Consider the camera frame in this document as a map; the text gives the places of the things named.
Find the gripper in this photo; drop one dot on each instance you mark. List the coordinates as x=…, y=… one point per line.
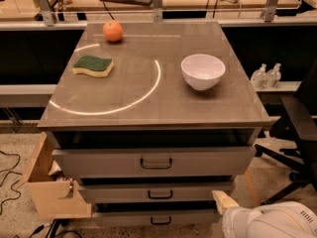
x=238, y=219

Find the grey drawer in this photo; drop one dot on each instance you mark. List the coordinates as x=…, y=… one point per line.
x=157, y=218
x=152, y=192
x=154, y=162

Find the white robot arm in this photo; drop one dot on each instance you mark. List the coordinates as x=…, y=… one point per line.
x=279, y=220

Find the grey top drawer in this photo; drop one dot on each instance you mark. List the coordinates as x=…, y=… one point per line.
x=154, y=162

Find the grey drawer cabinet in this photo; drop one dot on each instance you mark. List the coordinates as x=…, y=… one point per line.
x=145, y=103

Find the grey bottom drawer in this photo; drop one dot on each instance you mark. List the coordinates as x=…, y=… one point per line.
x=157, y=218

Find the black office chair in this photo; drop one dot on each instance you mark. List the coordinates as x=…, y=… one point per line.
x=296, y=123

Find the white bowl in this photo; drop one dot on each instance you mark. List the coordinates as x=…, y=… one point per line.
x=202, y=72

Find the clear bottle right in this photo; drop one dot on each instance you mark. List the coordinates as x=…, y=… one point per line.
x=272, y=77

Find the cardboard box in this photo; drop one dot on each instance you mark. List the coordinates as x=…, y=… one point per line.
x=53, y=198

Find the green yellow sponge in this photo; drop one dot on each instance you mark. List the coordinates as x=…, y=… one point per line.
x=93, y=66

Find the orange fruit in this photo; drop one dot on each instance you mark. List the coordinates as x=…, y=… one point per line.
x=112, y=31

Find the metal frame rail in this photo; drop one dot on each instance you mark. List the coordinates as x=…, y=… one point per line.
x=23, y=14

